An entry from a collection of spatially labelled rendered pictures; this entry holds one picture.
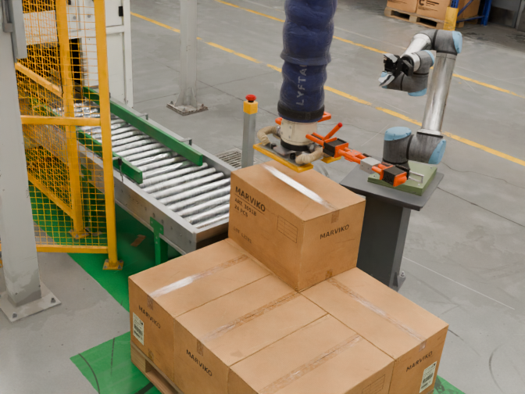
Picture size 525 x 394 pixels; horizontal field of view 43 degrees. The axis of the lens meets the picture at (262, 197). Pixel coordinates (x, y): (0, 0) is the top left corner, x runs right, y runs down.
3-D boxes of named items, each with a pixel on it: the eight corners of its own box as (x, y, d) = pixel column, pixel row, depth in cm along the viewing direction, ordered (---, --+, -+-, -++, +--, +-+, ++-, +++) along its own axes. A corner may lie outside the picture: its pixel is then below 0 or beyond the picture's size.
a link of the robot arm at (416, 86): (406, 91, 340) (408, 66, 335) (428, 94, 335) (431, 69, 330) (401, 95, 332) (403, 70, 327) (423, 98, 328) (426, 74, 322)
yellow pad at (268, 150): (252, 148, 334) (252, 138, 332) (267, 144, 340) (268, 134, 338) (298, 173, 312) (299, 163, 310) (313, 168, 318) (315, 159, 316)
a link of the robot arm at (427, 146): (412, 160, 391) (439, 31, 381) (442, 166, 383) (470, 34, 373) (406, 160, 377) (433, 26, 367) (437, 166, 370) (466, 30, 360)
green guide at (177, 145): (83, 95, 543) (82, 85, 539) (94, 93, 550) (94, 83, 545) (199, 166, 440) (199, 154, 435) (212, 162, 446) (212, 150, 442)
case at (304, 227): (227, 236, 367) (230, 171, 348) (283, 217, 389) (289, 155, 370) (297, 291, 326) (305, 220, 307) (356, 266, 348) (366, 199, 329)
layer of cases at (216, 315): (130, 339, 347) (127, 276, 328) (273, 275, 407) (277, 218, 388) (286, 496, 270) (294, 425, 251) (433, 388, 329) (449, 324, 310)
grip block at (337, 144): (320, 152, 311) (322, 140, 308) (335, 147, 317) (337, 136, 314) (333, 159, 305) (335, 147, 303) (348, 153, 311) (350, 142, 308)
